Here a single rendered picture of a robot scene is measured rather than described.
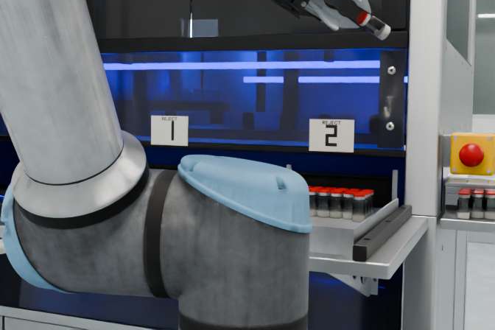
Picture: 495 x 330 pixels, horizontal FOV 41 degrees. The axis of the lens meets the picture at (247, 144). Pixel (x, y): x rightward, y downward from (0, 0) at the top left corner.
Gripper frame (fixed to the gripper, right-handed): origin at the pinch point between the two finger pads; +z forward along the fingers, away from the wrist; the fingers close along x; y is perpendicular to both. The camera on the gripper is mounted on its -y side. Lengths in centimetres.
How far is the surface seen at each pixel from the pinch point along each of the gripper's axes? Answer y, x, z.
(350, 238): 22.4, -19.7, 9.7
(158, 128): -32, -48, -4
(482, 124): -369, -84, 311
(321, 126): -18.9, -24.3, 17.4
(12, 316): -25, -106, -8
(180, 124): -30, -44, -1
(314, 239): 20.7, -23.2, 7.0
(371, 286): 0, -39, 37
